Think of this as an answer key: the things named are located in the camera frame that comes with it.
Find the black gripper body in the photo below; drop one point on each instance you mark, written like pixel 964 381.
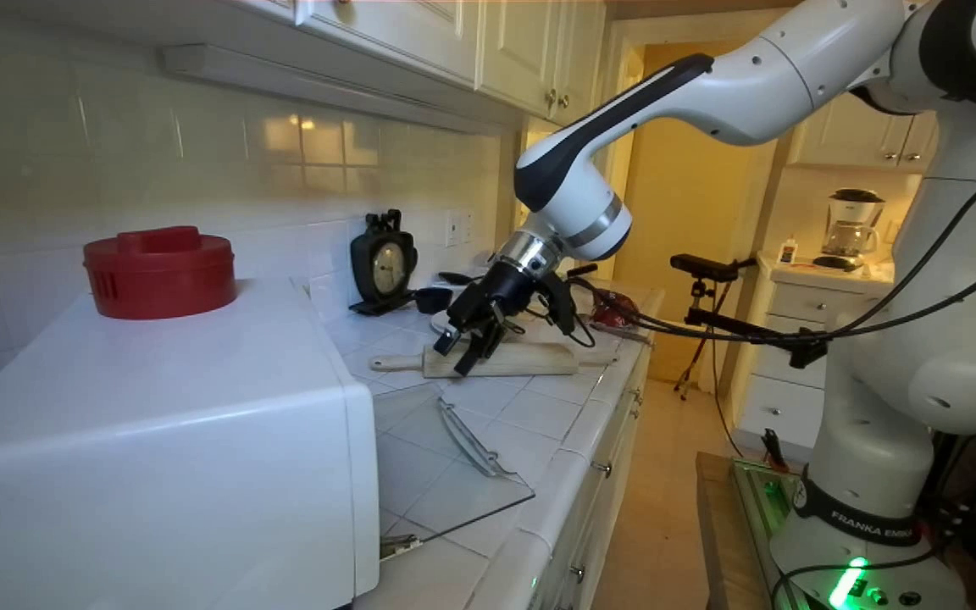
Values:
pixel 494 294

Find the white toaster oven body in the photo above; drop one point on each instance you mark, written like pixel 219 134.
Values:
pixel 169 451

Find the cream upper kitchen cabinets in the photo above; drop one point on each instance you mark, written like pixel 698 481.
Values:
pixel 508 46

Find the red chip bag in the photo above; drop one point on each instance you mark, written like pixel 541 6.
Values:
pixel 620 311

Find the white drawer cabinet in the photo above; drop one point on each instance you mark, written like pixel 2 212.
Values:
pixel 786 395

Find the blender with glass jar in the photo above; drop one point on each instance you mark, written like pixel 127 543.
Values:
pixel 851 223

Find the black measuring cup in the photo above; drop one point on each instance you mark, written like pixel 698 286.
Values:
pixel 428 300

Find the red round plastic container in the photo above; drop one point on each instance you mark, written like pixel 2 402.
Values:
pixel 156 272

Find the black teapot shaped clock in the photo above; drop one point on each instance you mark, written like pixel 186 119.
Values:
pixel 383 265

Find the white lower counter cabinets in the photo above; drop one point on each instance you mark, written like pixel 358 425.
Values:
pixel 592 508

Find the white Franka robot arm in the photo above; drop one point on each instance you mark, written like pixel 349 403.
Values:
pixel 760 78

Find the robot base platform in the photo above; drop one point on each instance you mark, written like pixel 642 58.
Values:
pixel 738 530

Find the black stereo camera on tripod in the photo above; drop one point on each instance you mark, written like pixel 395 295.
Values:
pixel 705 265

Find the cream background wall cabinets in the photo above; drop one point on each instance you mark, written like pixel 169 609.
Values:
pixel 865 138

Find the black pan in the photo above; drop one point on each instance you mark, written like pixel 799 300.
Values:
pixel 456 277

